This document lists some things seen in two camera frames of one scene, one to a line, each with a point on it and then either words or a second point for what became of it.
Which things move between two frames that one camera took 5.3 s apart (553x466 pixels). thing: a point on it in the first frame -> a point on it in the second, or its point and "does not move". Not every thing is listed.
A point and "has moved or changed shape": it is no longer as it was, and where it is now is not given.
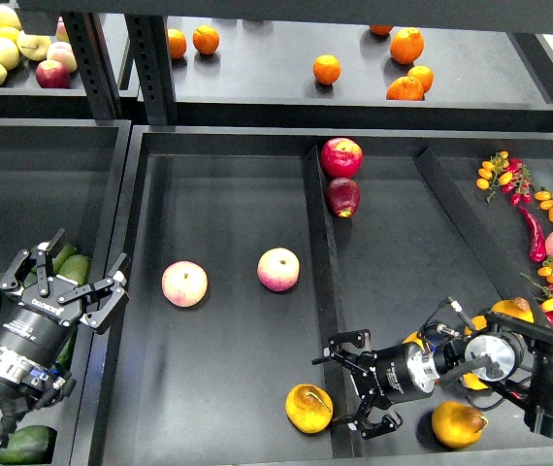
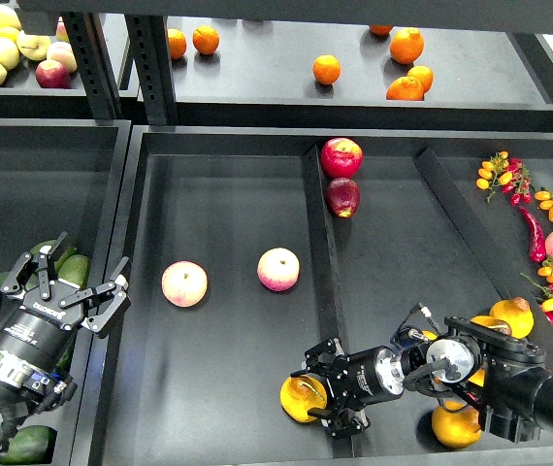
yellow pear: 309,408 has moved or changed shape
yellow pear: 414,338 -> 430,335
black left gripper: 33,329 does not move
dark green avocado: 65,357 does not move
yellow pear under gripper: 473,382 does not move
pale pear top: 2,16 does not move
